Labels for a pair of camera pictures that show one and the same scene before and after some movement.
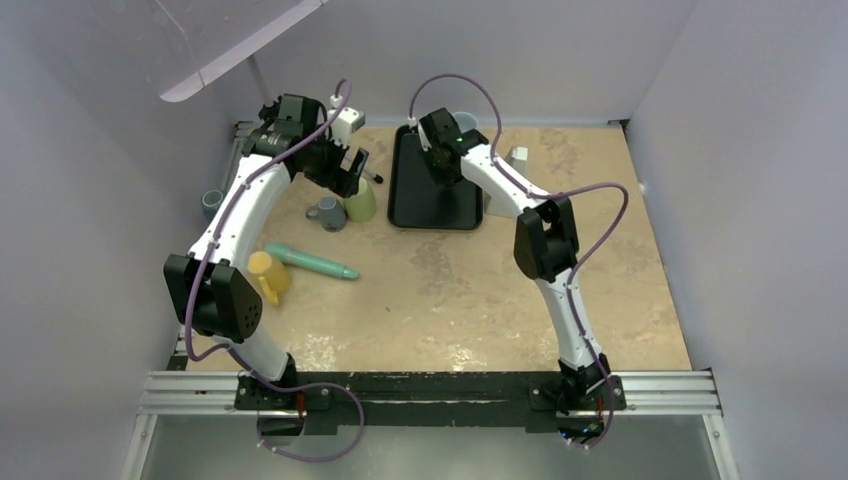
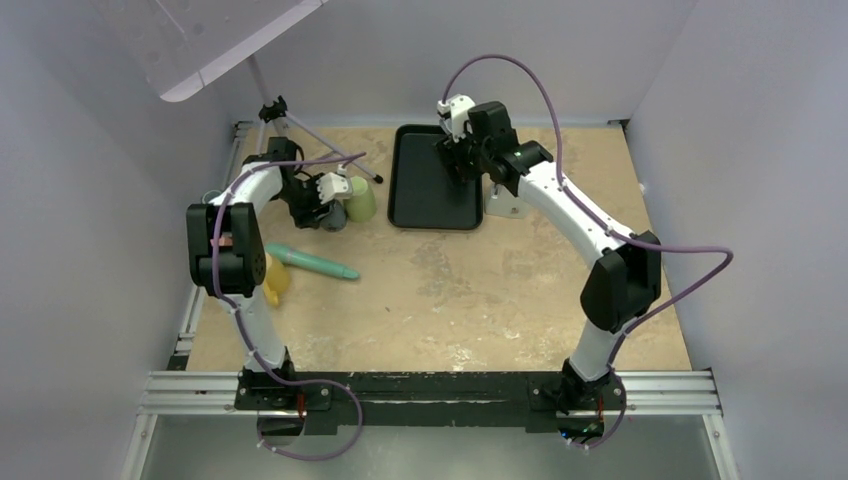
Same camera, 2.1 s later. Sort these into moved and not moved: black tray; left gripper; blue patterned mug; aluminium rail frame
Moved: left gripper
Not moved: black tray; blue patterned mug; aluminium rail frame
